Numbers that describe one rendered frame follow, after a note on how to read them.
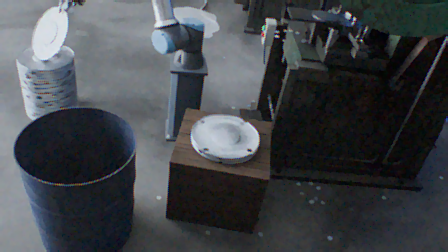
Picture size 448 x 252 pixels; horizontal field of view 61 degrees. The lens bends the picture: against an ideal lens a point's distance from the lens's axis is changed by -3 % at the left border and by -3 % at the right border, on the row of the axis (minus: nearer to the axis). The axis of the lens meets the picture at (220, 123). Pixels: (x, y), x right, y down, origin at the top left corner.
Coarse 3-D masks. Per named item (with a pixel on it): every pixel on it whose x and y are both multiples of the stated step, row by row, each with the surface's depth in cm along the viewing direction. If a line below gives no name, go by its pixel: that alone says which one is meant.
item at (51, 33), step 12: (48, 12) 202; (36, 24) 205; (48, 24) 199; (60, 24) 195; (36, 36) 204; (48, 36) 197; (60, 36) 193; (36, 48) 202; (48, 48) 196; (60, 48) 191
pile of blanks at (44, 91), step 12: (72, 60) 204; (24, 72) 194; (36, 72) 193; (48, 72) 194; (60, 72) 198; (72, 72) 206; (24, 84) 200; (36, 84) 197; (48, 84) 198; (60, 84) 202; (72, 84) 211; (24, 96) 207; (36, 96) 202; (48, 96) 202; (60, 96) 205; (72, 96) 213; (36, 108) 207; (48, 108) 207; (60, 108) 210
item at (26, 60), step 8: (24, 48) 206; (32, 48) 208; (64, 48) 213; (24, 56) 201; (32, 56) 202; (56, 56) 204; (64, 56) 206; (72, 56) 207; (24, 64) 194; (32, 64) 195; (40, 64) 196; (48, 64) 197; (56, 64) 198; (64, 64) 200
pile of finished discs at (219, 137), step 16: (192, 128) 165; (208, 128) 168; (224, 128) 168; (240, 128) 171; (208, 144) 159; (224, 144) 160; (240, 144) 162; (256, 144) 164; (224, 160) 155; (240, 160) 157
